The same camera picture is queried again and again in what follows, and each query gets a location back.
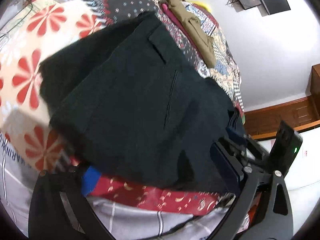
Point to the wooden wall cabinet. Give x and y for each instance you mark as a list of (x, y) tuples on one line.
[(315, 84)]

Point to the khaki folded pants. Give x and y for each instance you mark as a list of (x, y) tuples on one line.
[(190, 24)]

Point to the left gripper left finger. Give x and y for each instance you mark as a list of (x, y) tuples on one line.
[(47, 216)]

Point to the black pants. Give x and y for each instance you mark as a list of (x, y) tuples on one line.
[(131, 104)]

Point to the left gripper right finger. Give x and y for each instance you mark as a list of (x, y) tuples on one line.
[(273, 217)]

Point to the red flower fleece blanket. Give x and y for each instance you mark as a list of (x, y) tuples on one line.
[(34, 34)]

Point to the patchwork patterned bed cover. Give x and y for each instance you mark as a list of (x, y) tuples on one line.
[(227, 75)]

